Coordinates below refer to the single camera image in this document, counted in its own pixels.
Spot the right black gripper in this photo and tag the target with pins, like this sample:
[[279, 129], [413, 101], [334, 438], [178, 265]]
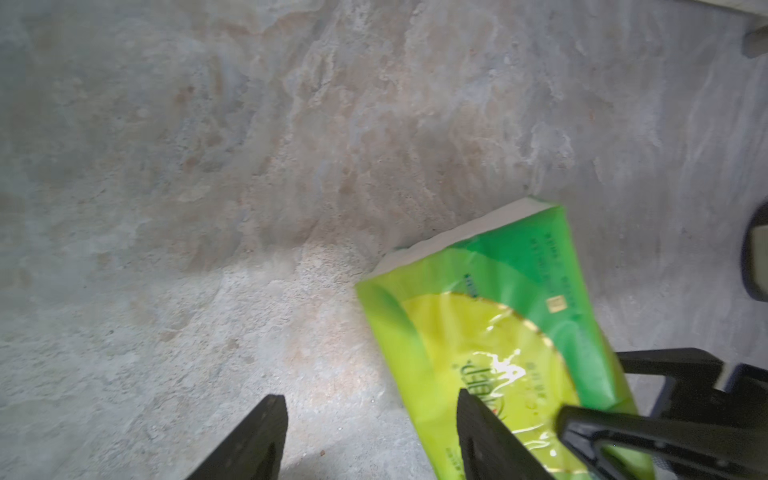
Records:
[[700, 431]]

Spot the green tissue pack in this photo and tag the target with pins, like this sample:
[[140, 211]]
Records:
[[497, 307]]

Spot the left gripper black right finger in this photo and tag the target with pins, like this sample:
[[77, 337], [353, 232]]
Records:
[[490, 451]]

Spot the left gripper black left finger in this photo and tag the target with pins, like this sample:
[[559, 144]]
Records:
[[254, 449]]

